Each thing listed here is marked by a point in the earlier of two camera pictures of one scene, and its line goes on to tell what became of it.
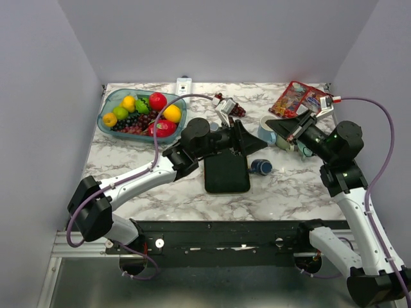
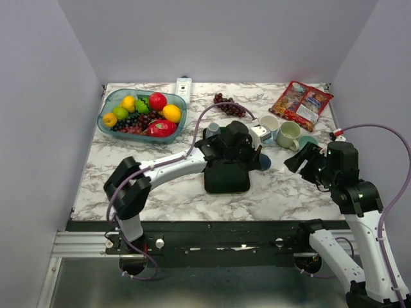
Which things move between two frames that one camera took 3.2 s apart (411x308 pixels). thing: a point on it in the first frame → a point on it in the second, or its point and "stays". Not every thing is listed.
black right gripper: [289, 128] → [309, 151]
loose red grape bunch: [236, 110] stays
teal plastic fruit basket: [113, 98] stays
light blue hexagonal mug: [265, 131] stays
